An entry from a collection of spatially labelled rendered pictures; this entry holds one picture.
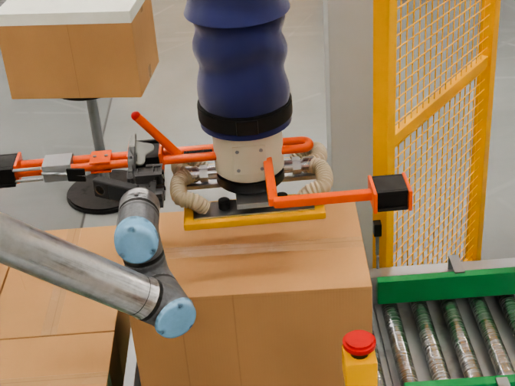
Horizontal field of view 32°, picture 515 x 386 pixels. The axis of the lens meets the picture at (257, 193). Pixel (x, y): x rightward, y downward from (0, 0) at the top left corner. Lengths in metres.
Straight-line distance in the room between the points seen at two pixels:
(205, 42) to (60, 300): 1.24
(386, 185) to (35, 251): 0.77
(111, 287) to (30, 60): 2.45
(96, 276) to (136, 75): 2.34
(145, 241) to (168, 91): 3.75
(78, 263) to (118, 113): 3.70
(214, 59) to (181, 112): 3.31
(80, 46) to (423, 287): 1.96
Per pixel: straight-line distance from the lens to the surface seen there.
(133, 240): 1.90
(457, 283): 2.80
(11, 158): 2.28
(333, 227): 2.43
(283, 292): 2.21
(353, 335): 1.94
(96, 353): 2.75
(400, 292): 2.78
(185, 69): 5.90
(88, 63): 4.05
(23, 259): 1.70
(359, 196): 1.99
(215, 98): 2.06
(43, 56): 4.10
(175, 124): 5.19
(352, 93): 3.22
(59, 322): 2.90
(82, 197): 4.54
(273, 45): 2.02
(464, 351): 2.67
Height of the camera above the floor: 2.29
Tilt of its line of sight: 31 degrees down
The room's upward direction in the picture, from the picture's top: 4 degrees counter-clockwise
